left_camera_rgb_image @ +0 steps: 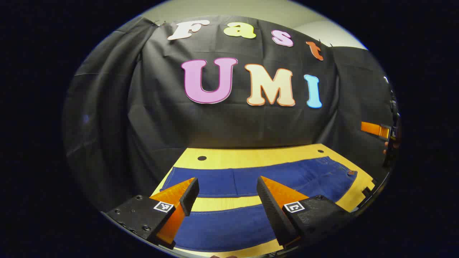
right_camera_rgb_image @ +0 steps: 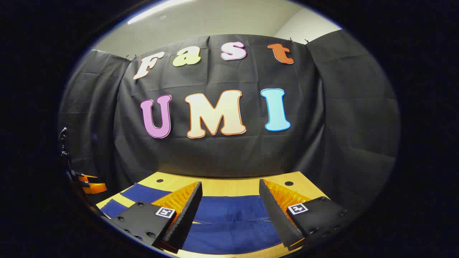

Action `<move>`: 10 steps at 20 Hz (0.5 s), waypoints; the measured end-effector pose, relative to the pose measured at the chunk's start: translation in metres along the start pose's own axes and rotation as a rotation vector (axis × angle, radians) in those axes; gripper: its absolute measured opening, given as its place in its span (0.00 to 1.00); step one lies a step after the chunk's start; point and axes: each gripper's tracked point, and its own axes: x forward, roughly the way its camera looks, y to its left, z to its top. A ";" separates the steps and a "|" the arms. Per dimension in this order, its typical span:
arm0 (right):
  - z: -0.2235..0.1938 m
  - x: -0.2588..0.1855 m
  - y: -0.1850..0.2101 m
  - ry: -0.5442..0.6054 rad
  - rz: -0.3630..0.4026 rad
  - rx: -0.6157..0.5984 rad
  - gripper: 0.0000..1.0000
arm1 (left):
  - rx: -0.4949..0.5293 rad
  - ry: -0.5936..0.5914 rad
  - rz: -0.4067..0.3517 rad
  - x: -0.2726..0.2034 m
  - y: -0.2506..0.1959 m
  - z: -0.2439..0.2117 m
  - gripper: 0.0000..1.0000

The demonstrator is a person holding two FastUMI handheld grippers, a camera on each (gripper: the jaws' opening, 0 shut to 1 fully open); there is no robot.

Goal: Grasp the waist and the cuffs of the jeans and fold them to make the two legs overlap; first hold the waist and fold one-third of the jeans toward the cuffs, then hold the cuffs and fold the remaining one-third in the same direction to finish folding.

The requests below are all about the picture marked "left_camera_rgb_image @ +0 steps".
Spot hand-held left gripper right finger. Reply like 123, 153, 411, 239
256, 176, 354, 249

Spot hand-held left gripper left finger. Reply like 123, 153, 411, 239
101, 177, 200, 249

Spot blue denim jeans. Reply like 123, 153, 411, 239
160, 156, 358, 252

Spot black backdrop cloth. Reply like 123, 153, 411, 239
63, 14, 398, 215

